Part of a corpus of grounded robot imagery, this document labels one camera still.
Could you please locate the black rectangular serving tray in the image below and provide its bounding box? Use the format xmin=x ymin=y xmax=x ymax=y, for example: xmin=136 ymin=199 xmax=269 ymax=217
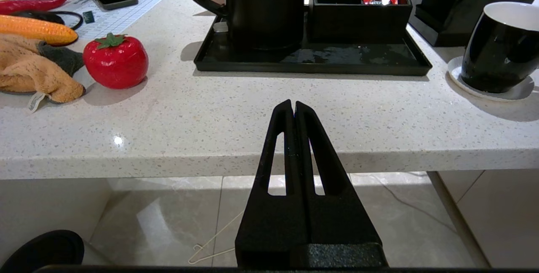
xmin=194 ymin=14 xmax=433 ymax=76

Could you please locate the black compartment organizer box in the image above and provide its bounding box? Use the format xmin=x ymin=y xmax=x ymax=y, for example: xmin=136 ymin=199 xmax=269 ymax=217
xmin=310 ymin=0 xmax=413 ymax=44

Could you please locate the yellow cloth glove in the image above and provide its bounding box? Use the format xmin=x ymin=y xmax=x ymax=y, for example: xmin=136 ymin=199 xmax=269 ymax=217
xmin=0 ymin=34 xmax=86 ymax=113

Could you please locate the black mug white inside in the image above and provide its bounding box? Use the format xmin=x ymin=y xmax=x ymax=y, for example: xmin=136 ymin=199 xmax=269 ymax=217
xmin=461 ymin=1 xmax=539 ymax=94

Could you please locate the white round coaster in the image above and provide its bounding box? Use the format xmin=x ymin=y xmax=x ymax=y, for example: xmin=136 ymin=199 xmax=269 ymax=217
xmin=447 ymin=56 xmax=535 ymax=102

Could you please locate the black looped cable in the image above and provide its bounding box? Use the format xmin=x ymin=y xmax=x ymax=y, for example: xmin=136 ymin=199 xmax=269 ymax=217
xmin=17 ymin=11 xmax=84 ymax=31

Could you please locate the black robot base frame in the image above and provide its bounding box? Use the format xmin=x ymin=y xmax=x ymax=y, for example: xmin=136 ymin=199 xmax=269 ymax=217
xmin=0 ymin=230 xmax=85 ymax=268

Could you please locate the thin white wire loop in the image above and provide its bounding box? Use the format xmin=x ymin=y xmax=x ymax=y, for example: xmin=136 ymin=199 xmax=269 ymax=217
xmin=188 ymin=210 xmax=253 ymax=265

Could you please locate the white printed grid paper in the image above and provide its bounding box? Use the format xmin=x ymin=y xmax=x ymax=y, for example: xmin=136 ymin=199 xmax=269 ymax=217
xmin=63 ymin=0 xmax=174 ymax=40

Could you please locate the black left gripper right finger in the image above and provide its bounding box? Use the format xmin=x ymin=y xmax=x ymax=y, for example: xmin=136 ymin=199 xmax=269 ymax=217
xmin=295 ymin=101 xmax=387 ymax=268

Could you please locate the yellow toy corn cob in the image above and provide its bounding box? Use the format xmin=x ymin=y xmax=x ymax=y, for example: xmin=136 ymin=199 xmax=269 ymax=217
xmin=0 ymin=15 xmax=79 ymax=46

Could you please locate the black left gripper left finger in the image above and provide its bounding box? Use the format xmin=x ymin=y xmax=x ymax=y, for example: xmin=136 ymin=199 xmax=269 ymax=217
xmin=235 ymin=99 xmax=307 ymax=268

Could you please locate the red toy chili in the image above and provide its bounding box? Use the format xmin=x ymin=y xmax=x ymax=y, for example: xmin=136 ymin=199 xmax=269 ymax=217
xmin=0 ymin=0 xmax=72 ymax=15

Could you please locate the red toy tomato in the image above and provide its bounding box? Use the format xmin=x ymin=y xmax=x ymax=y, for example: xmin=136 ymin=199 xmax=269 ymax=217
xmin=83 ymin=33 xmax=149 ymax=90

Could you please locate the black tissue box white lid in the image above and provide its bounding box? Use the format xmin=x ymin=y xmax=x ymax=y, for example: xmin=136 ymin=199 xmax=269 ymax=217
xmin=409 ymin=0 xmax=539 ymax=47

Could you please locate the black electric kettle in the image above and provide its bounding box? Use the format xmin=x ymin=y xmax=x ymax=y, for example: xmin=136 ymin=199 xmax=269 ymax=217
xmin=190 ymin=0 xmax=306 ymax=51

